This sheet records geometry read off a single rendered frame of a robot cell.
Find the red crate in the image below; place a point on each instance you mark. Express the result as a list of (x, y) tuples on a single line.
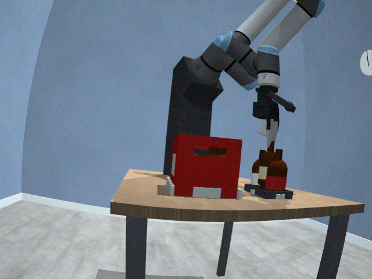
[(205, 171)]

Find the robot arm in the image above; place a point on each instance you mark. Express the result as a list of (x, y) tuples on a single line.
[(232, 53)]

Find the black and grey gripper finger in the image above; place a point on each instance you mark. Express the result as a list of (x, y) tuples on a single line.
[(275, 129), (266, 128)]

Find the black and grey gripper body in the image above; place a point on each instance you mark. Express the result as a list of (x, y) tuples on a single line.
[(261, 106)]

